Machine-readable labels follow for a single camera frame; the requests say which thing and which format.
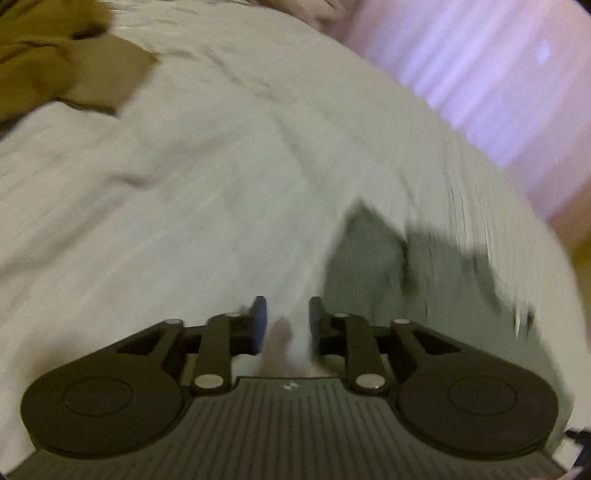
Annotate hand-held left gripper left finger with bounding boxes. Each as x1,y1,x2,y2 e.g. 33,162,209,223
99,295,269,394

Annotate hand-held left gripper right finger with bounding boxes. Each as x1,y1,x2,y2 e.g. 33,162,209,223
308,296,490,394

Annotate grey pants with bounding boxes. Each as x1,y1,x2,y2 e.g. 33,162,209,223
323,203,573,444

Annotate brown garment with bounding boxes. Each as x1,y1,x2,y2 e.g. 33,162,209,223
0,0,160,134

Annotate pink curtain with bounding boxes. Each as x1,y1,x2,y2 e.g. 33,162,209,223
342,0,591,222

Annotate pink pillow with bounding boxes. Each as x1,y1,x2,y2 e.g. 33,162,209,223
277,0,358,33

